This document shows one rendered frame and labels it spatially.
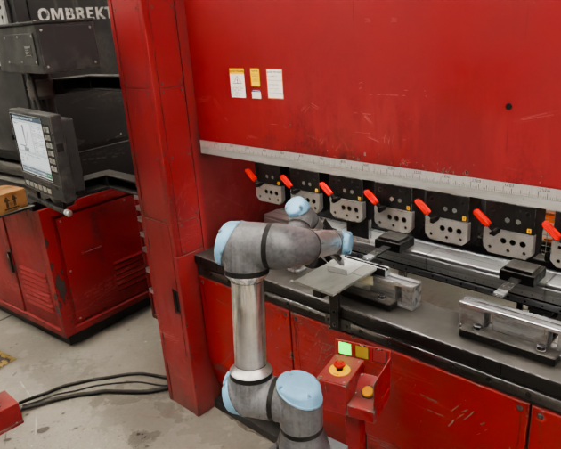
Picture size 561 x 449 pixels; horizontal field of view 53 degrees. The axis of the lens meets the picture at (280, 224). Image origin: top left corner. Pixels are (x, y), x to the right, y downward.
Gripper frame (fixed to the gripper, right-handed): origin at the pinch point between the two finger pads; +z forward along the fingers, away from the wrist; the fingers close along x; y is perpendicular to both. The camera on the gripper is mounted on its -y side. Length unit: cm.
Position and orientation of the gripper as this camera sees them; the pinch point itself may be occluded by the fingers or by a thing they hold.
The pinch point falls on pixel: (334, 263)
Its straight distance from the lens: 207.9
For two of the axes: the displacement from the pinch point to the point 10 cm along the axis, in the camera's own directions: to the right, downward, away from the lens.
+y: 4.7, -8.2, 3.2
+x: -7.6, -1.8, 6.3
